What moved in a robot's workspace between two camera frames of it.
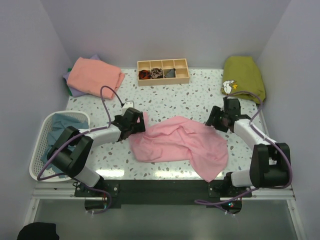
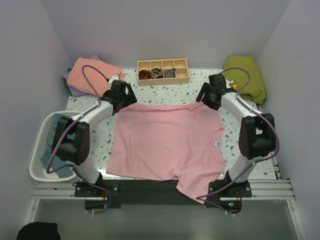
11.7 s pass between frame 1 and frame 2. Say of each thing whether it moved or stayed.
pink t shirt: moved
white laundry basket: stayed
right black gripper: moved
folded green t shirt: stayed
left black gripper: moved
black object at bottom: stayed
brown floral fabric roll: stayed
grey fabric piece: stayed
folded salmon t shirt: stayed
